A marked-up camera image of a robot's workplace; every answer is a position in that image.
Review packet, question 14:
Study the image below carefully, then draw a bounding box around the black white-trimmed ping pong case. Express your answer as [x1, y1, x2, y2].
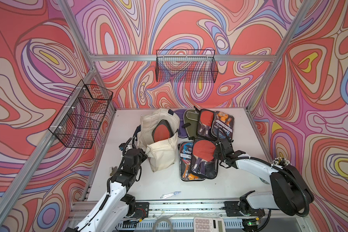
[211, 111, 235, 138]

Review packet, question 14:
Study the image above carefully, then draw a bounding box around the clear red ping pong case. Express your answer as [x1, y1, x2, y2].
[196, 109, 215, 141]

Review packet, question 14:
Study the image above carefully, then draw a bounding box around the clear Deerway ping pong set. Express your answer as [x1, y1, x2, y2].
[178, 141, 205, 182]

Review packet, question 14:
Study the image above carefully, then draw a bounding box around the cream canvas tote bag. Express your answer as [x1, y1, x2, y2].
[135, 109, 180, 172]

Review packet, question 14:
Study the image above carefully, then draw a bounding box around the purple ping pong paddle case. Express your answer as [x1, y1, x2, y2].
[174, 109, 188, 139]

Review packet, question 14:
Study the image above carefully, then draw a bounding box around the olive ping pong paddle case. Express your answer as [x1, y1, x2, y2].
[183, 109, 199, 140]

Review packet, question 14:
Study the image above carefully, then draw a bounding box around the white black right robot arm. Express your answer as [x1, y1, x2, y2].
[214, 138, 314, 217]

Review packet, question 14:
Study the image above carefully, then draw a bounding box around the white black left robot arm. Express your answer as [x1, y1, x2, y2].
[65, 137, 148, 232]

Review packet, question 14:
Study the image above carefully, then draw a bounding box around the small foil wrapper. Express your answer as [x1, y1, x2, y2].
[160, 191, 181, 199]

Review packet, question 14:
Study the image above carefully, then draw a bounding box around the clear red paddle case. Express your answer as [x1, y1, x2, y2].
[152, 119, 174, 142]

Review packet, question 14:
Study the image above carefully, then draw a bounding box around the mesh cup of pencils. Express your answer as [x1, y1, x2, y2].
[272, 157, 291, 167]

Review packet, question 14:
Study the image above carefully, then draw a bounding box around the white pink calculator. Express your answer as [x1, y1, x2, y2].
[193, 217, 226, 232]

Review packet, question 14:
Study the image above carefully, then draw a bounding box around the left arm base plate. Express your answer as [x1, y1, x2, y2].
[126, 202, 149, 219]

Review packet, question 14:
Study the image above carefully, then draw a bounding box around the aluminium rail front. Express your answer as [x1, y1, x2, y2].
[69, 198, 308, 219]

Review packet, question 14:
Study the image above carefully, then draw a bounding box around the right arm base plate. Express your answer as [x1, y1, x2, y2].
[223, 201, 265, 218]

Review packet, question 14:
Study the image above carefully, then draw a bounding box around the grey looped cable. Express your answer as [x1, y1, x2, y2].
[152, 217, 174, 232]

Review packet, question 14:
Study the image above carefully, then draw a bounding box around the black wire basket left wall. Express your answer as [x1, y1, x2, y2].
[48, 80, 113, 149]

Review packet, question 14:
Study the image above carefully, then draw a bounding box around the black wire basket wall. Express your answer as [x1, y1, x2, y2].
[48, 80, 113, 149]
[155, 48, 218, 83]

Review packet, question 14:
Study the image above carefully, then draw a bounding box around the black wire basket back wall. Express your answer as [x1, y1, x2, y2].
[155, 48, 218, 83]

